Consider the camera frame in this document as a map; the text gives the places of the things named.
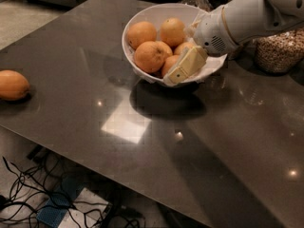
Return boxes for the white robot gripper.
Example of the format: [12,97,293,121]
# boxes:
[163,6,238,86]

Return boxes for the white paper liner in bowl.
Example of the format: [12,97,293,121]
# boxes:
[132,9,228,86]

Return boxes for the orange in bowl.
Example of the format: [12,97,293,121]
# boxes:
[174,42,194,55]
[126,21,157,49]
[160,17,185,48]
[161,55,179,77]

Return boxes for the large orange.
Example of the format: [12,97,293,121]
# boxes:
[134,41,166,73]

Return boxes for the black cables on floor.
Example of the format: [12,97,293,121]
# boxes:
[0,149,146,228]

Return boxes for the orange front in bowl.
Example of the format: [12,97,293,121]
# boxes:
[161,55,179,77]

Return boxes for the orange back right in bowl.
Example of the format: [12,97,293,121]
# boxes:
[160,17,185,48]

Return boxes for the glass jar of nuts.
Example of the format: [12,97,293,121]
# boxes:
[223,0,264,58]

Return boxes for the orange fruit on table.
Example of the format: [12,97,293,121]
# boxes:
[0,70,30,101]

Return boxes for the blue box on floor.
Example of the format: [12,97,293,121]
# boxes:
[37,177,84,228]

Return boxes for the white bowl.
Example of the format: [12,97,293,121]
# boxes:
[122,2,228,88]

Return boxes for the glass jar of grains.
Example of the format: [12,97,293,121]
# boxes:
[254,28,304,74]

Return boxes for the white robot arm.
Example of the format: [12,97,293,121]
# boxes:
[163,0,304,86]

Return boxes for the orange back left in bowl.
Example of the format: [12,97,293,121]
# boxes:
[126,21,157,49]

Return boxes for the orange middle of bowl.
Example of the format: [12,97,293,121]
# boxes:
[158,41,173,57]

